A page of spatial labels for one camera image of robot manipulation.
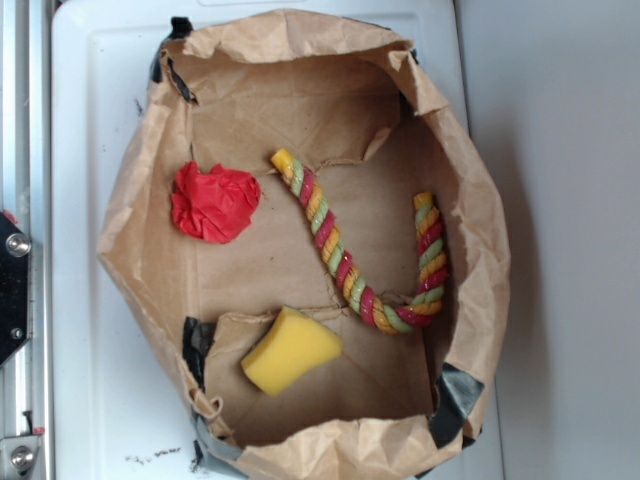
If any brown paper bag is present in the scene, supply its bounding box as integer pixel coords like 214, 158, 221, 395
98, 9, 511, 479

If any twisted multicolour rope toy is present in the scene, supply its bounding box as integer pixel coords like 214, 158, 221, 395
271, 148, 449, 334

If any yellow sponge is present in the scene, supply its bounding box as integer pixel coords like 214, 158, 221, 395
240, 306, 344, 396

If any white plastic tray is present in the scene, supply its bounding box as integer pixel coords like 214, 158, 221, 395
49, 0, 506, 480

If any black metal bracket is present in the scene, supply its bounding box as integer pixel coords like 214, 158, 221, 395
0, 210, 32, 366

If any red paper ball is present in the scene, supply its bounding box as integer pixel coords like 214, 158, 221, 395
171, 161, 261, 244

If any aluminium frame rail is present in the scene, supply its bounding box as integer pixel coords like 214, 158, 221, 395
1, 1, 56, 479

